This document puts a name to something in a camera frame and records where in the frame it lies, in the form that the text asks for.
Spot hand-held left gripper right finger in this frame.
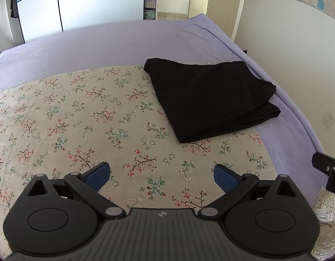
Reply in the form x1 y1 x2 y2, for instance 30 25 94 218
197 164 299 220

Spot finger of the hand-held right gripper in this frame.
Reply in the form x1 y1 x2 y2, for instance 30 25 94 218
312 152 335 197

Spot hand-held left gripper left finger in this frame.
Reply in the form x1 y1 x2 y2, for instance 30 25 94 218
27 161 125 220

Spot black pants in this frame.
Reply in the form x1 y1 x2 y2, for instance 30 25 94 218
144 58 281 144

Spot beige fluffy plush toy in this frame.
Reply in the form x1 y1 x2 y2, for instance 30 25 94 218
311 187 335 259

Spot floral print cloth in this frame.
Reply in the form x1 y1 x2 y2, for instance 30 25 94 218
0 65 278 259

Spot purple blanket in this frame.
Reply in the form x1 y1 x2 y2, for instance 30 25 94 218
0 13 329 210

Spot white and teal sliding wardrobe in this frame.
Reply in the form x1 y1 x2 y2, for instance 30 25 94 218
10 0 145 43

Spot white wall socket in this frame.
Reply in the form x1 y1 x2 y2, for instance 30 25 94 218
323 112 335 129

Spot white door with dark handle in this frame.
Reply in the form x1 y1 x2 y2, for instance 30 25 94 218
231 0 253 42

